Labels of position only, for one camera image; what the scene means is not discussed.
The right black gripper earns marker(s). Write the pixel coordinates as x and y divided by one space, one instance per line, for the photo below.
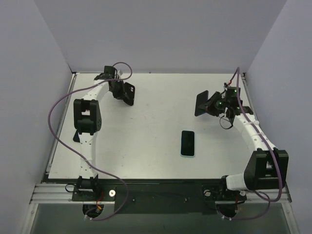
210 104

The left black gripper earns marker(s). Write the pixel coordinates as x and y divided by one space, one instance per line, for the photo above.
124 94

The blue phone black screen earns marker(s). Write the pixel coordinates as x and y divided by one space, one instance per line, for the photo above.
201 99

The black phone case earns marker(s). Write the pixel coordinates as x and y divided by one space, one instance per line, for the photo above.
76 137
129 94

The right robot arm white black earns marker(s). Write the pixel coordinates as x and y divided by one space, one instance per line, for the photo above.
267 166

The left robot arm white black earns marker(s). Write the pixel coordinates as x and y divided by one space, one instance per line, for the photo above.
88 122

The light blue cased phone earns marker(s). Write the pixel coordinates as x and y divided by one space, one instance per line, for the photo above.
187 148

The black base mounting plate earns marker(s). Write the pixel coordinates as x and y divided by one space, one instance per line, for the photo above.
157 196

